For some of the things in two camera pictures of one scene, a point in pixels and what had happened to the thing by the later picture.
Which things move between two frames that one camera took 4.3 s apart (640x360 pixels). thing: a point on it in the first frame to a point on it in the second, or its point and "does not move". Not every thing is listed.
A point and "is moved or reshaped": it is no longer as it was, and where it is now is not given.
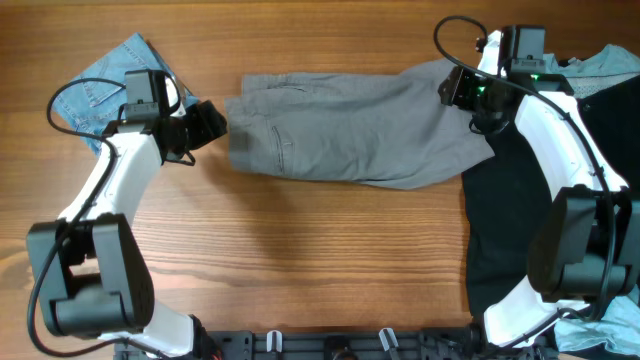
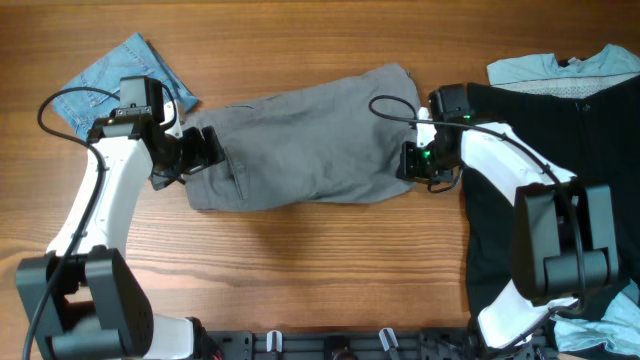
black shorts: (507, 199) does not move
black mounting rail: (351, 344) does not move
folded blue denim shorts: (95, 98) does not move
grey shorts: (382, 126) is moved or reshaped
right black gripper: (459, 91) to (410, 166)
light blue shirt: (609, 66) does not move
